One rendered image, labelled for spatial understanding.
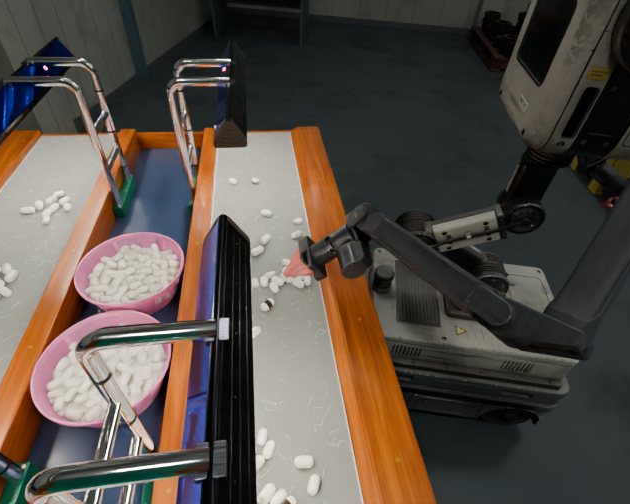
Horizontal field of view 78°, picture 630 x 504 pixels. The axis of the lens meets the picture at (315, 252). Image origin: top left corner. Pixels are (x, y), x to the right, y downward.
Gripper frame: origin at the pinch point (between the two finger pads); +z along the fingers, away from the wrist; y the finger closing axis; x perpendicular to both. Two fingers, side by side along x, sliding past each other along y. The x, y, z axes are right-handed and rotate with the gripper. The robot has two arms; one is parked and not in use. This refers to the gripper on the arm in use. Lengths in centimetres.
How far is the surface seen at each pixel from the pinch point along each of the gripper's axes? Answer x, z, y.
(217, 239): -31.2, -9.1, 19.8
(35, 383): -29, 43, 21
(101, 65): -44, 135, -300
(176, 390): -11.9, 21.7, 25.9
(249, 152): 0, 11, -73
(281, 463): 2.5, 7.7, 41.0
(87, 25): -68, 116, -298
